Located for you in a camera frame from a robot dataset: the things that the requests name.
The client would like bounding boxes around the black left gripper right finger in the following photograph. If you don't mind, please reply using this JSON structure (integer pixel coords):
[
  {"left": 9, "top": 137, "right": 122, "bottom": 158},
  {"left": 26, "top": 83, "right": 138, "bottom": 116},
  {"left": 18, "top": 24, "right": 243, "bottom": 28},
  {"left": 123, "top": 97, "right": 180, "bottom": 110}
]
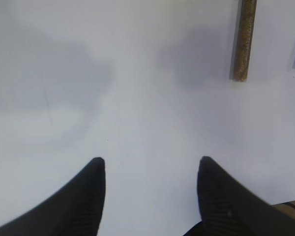
[{"left": 186, "top": 156, "right": 295, "bottom": 236}]

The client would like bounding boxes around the gold glitter pen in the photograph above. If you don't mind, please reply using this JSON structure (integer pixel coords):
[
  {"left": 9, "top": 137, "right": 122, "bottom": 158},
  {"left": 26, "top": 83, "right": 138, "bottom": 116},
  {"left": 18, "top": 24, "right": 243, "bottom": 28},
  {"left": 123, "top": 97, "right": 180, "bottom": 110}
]
[{"left": 230, "top": 0, "right": 257, "bottom": 82}]

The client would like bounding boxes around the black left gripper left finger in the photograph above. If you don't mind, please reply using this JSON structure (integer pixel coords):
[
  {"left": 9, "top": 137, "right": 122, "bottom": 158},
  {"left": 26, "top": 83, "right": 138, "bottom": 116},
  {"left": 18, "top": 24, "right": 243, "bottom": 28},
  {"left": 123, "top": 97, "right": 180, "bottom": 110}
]
[{"left": 0, "top": 157, "right": 106, "bottom": 236}]

